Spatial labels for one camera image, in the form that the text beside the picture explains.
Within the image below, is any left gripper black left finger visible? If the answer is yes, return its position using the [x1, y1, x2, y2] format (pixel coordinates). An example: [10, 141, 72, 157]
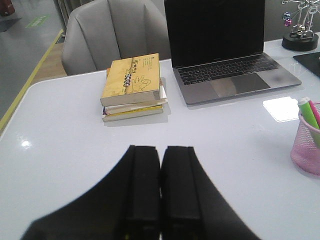
[22, 145, 160, 240]

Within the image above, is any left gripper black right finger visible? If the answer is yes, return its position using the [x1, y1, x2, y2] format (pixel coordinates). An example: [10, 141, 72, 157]
[161, 146, 258, 240]

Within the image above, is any pink mesh pen holder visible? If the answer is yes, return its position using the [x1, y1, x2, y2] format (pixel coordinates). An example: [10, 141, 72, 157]
[290, 102, 320, 176]

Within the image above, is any green highlighter pen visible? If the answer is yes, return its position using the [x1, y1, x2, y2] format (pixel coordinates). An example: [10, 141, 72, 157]
[297, 96, 320, 146]

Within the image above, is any pink highlighter pen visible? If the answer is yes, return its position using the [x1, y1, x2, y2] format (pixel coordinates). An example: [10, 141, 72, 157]
[308, 100, 320, 129]

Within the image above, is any middle white book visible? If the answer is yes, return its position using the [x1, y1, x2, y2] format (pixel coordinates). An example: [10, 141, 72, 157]
[102, 84, 167, 116]

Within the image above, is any bottom yellow-green book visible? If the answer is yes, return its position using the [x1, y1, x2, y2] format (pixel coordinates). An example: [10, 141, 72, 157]
[102, 105, 164, 122]

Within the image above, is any top yellow book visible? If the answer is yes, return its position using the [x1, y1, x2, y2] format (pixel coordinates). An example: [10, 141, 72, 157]
[100, 53, 161, 107]

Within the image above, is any grey laptop computer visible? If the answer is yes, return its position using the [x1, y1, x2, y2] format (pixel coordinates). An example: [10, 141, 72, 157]
[164, 0, 301, 105]

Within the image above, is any left grey armchair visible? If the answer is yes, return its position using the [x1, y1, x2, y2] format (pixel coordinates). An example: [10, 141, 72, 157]
[61, 0, 171, 76]

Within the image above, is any black mouse pad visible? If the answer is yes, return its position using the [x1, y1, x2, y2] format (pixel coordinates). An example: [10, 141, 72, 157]
[293, 52, 320, 77]

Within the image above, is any ferris wheel desk ornament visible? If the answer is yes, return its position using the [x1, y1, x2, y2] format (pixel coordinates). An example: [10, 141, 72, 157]
[281, 0, 320, 52]

